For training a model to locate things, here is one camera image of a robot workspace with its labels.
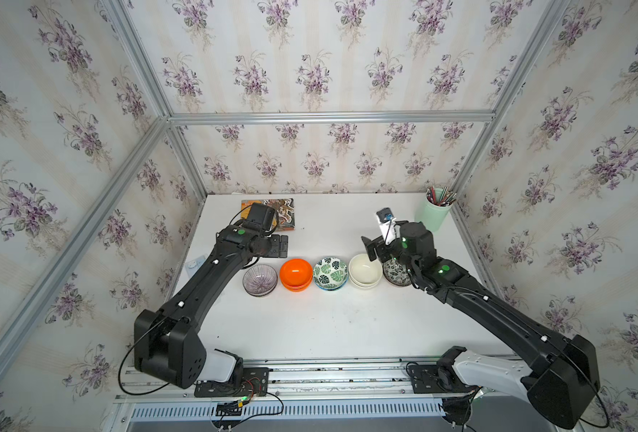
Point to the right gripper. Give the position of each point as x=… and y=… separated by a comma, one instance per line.
x=376, y=247

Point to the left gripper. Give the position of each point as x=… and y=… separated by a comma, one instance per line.
x=277, y=252

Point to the black white patterned bowl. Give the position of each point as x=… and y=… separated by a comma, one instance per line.
x=396, y=273

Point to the orange plastic bowl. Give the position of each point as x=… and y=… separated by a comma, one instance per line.
x=297, y=288
x=296, y=271

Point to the pink striped bowl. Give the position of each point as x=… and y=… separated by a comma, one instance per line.
x=260, y=280

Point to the green leaf bowl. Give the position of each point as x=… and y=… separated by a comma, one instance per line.
x=330, y=270

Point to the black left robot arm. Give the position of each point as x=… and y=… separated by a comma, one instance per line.
x=167, y=345

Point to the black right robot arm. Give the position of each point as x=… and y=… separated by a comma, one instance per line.
x=558, y=376

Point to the white ceramic bowl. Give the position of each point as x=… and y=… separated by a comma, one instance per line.
x=364, y=273

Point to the yellow illustrated children's book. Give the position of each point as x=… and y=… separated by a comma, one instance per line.
x=285, y=210

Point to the green leaf bowl resting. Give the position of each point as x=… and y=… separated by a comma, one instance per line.
x=331, y=287

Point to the mint green pen cup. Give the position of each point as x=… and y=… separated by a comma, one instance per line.
x=433, y=211

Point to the small circuit board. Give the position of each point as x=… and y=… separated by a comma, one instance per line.
x=229, y=409

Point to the aluminium mounting rail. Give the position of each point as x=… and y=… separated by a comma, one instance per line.
x=328, y=378

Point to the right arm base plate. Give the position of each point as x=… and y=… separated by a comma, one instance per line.
x=432, y=379

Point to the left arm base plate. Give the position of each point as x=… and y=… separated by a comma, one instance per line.
x=238, y=380

